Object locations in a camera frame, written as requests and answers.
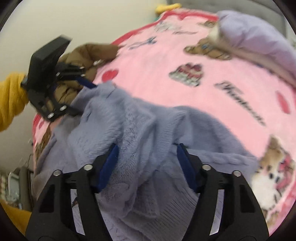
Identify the lavender folded quilt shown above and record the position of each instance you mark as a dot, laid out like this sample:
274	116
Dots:
254	34

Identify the lavender knit hooded cardigan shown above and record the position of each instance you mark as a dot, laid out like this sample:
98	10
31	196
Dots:
147	196

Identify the grey upholstered headboard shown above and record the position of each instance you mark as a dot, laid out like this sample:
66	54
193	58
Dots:
264	9

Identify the yellow sweater left forearm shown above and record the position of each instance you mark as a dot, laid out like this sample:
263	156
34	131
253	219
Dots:
13	99

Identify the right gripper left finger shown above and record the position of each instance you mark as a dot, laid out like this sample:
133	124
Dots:
67	208

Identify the pink cartoon bed blanket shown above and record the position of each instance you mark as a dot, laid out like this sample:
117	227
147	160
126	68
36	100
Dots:
171	63

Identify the yellow plush toy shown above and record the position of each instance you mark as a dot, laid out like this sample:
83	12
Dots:
166	7

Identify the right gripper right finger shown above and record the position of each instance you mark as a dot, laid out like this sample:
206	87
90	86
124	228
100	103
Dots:
227	209

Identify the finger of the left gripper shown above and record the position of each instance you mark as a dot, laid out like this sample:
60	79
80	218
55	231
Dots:
52	109
66	72

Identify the brown puffer jacket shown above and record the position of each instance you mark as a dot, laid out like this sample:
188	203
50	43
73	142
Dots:
90	57

